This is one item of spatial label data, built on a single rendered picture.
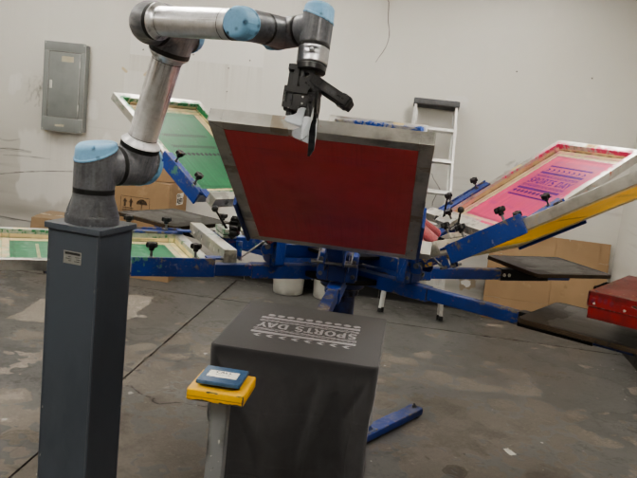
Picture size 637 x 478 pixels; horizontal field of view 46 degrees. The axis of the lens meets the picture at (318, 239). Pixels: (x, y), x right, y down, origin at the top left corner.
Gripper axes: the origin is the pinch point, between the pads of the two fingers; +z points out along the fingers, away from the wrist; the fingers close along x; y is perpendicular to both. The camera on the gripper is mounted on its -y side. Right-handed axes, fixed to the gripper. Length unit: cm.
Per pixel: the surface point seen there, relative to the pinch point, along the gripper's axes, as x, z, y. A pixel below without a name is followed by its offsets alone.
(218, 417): -2, 64, 12
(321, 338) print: -45, 43, -5
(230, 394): 4, 57, 9
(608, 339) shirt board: -86, 30, -94
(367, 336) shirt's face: -53, 40, -18
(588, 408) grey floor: -304, 63, -145
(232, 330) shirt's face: -40, 44, 20
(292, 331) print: -47, 42, 4
